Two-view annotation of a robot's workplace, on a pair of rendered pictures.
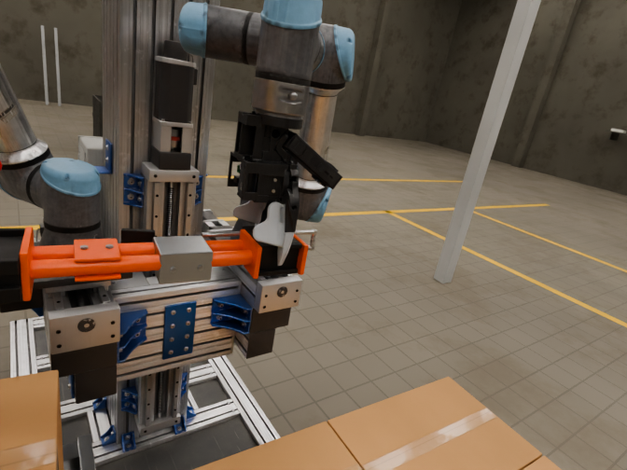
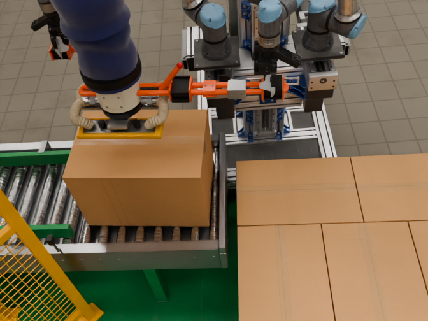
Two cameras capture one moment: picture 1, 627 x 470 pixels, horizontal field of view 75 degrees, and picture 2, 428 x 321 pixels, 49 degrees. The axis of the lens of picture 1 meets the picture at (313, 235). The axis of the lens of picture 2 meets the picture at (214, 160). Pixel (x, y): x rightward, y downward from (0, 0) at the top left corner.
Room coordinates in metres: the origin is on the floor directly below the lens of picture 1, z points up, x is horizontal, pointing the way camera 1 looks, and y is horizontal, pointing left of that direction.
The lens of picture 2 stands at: (-0.55, -0.63, 2.51)
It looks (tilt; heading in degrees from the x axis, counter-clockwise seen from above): 51 degrees down; 42
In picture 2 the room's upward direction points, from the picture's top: 8 degrees counter-clockwise
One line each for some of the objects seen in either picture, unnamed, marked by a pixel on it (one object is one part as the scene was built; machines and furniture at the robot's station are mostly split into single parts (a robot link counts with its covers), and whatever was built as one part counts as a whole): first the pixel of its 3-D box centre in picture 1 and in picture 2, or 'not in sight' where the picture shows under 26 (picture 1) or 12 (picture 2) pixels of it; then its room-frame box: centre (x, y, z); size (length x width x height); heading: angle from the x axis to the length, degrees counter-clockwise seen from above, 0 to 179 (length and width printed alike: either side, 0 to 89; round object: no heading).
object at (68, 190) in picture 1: (70, 190); (213, 21); (0.89, 0.58, 1.20); 0.13 x 0.12 x 0.14; 68
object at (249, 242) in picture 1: (271, 252); (272, 88); (0.58, 0.06, 1.28); 0.08 x 0.07 x 0.05; 123
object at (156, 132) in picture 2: not in sight; (120, 125); (0.18, 0.52, 1.17); 0.34 x 0.10 x 0.05; 123
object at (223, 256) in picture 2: not in sight; (224, 199); (0.48, 0.28, 0.47); 0.70 x 0.03 x 0.15; 36
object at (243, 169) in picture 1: (267, 158); (266, 57); (0.58, 0.08, 1.42); 0.09 x 0.08 x 0.12; 122
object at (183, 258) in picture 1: (181, 258); (237, 89); (0.51, 0.18, 1.27); 0.07 x 0.07 x 0.04; 33
